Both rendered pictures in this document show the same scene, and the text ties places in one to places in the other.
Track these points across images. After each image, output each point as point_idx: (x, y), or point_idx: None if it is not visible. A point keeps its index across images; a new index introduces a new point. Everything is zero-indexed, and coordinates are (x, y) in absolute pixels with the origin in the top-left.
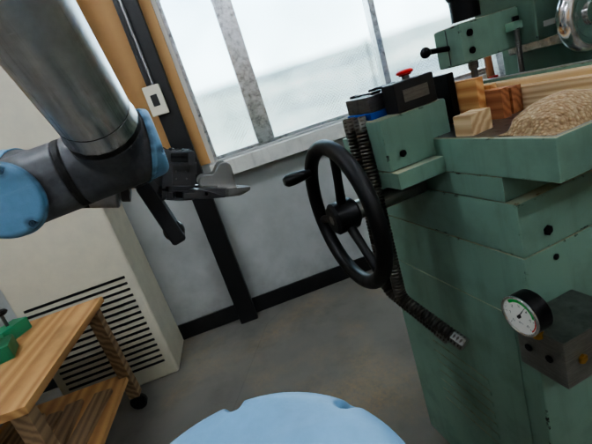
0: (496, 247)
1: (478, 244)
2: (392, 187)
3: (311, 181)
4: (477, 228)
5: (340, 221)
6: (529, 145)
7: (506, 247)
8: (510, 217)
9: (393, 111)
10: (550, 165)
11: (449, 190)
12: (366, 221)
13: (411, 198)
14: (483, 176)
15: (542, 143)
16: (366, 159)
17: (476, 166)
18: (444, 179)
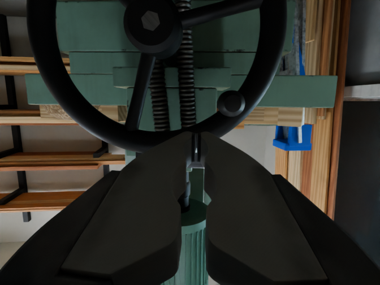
0: (82, 3)
1: (104, 0)
2: (129, 69)
3: (246, 82)
4: (102, 18)
5: (124, 25)
6: (46, 99)
7: (70, 7)
8: (64, 39)
9: None
10: (31, 86)
11: (130, 54)
12: (181, 9)
13: (197, 35)
14: (88, 72)
15: (36, 100)
16: (153, 106)
17: (94, 81)
18: (135, 65)
